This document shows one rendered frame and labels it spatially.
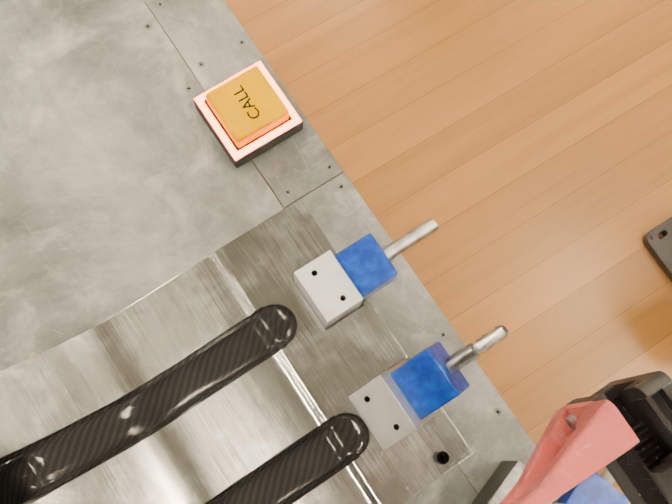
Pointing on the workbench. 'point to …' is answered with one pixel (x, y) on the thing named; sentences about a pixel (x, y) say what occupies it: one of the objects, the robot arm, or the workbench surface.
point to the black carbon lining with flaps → (296, 457)
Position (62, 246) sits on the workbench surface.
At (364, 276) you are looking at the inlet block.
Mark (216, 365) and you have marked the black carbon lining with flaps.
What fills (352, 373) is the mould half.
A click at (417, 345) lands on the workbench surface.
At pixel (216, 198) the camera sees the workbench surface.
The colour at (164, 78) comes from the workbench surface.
